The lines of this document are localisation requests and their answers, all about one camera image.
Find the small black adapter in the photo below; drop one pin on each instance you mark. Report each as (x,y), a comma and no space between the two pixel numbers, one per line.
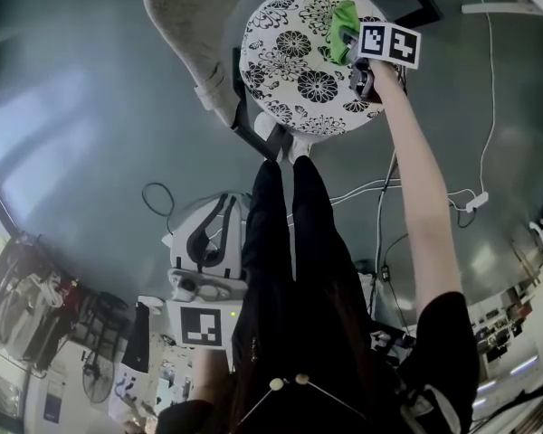
(384,273)

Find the person's black trousers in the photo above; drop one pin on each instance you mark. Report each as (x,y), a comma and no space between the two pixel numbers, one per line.
(307,265)

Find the black standing fan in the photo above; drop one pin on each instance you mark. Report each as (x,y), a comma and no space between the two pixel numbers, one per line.
(98,378)

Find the person's white shoe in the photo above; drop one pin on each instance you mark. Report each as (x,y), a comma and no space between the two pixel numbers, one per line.
(299,149)

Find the person's right forearm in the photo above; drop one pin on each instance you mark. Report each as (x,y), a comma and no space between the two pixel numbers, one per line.
(416,174)

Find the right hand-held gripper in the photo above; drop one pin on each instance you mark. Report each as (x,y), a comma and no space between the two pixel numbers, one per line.
(391,45)

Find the person's black shirt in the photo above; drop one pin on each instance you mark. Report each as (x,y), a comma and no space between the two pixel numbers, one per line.
(439,360)

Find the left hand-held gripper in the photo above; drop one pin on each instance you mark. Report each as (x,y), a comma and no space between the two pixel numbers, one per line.
(199,323)

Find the rack with hanging bags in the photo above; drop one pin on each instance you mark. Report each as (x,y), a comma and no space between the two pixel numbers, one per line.
(36,296)

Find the green cloth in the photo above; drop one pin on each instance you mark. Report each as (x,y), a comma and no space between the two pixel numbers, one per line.
(344,21)

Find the person's left forearm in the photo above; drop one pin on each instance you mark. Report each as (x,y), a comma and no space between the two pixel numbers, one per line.
(208,373)

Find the white power strip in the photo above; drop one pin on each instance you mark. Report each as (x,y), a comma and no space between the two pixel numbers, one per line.
(476,201)

